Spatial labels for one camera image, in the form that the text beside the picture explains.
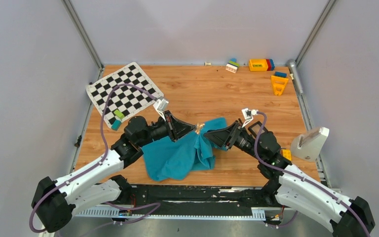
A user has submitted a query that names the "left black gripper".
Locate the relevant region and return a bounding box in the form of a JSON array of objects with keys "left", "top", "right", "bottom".
[{"left": 137, "top": 110, "right": 196, "bottom": 147}]

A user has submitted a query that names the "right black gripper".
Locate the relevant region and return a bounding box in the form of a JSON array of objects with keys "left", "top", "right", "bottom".
[{"left": 203, "top": 121, "right": 263, "bottom": 161}]

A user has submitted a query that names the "orange brooch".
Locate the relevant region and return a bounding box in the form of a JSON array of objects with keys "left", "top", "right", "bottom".
[{"left": 195, "top": 122, "right": 205, "bottom": 135}]

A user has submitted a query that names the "teal t-shirt garment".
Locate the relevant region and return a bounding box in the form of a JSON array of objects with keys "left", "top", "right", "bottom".
[{"left": 142, "top": 117, "right": 227, "bottom": 182}]

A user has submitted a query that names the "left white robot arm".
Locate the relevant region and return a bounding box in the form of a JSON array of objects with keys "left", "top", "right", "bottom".
[{"left": 29, "top": 111, "right": 196, "bottom": 233}]

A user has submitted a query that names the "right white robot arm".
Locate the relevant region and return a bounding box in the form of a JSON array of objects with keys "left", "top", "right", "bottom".
[{"left": 204, "top": 121, "right": 375, "bottom": 237}]

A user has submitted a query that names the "black white checkerboard mat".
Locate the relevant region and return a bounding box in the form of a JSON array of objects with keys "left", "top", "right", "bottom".
[{"left": 86, "top": 62, "right": 164, "bottom": 128}]

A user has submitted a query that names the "teal block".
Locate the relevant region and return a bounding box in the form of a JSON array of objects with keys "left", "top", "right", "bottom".
[{"left": 111, "top": 120, "right": 121, "bottom": 131}]

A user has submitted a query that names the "lime green block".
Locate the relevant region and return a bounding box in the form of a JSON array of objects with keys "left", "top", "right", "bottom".
[{"left": 113, "top": 109, "right": 125, "bottom": 120}]

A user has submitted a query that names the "red blue toy car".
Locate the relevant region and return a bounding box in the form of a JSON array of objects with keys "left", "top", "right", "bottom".
[{"left": 280, "top": 149, "right": 292, "bottom": 161}]

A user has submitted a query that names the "white green blue block stack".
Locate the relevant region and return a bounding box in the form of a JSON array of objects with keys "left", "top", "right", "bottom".
[{"left": 225, "top": 58, "right": 239, "bottom": 73}]

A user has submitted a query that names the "yellow triangular toy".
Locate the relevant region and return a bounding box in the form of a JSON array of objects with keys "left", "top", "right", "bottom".
[{"left": 270, "top": 76, "right": 289, "bottom": 96}]

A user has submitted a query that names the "yellow toy box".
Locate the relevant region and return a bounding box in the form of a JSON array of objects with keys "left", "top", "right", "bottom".
[{"left": 248, "top": 59, "right": 269, "bottom": 72}]

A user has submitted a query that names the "blue flat block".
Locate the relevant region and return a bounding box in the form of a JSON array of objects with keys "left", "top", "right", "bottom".
[{"left": 274, "top": 71, "right": 287, "bottom": 78}]

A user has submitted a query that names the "white tilted device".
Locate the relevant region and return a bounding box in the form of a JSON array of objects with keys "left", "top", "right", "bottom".
[{"left": 290, "top": 127, "right": 330, "bottom": 161}]

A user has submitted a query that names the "red blue block pair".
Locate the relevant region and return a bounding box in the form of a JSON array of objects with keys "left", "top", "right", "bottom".
[{"left": 266, "top": 59, "right": 275, "bottom": 71}]

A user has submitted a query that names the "grey metal cylinder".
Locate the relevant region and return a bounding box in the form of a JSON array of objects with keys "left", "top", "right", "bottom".
[{"left": 287, "top": 59, "right": 303, "bottom": 94}]

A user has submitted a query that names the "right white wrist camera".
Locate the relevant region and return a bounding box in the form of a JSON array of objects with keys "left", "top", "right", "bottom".
[{"left": 241, "top": 108, "right": 259, "bottom": 127}]

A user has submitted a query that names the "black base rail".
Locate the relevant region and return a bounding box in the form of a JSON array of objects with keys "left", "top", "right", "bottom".
[{"left": 99, "top": 175, "right": 295, "bottom": 218}]

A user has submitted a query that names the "white slotted cable duct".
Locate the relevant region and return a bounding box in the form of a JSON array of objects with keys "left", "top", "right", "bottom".
[{"left": 75, "top": 205, "right": 266, "bottom": 221}]

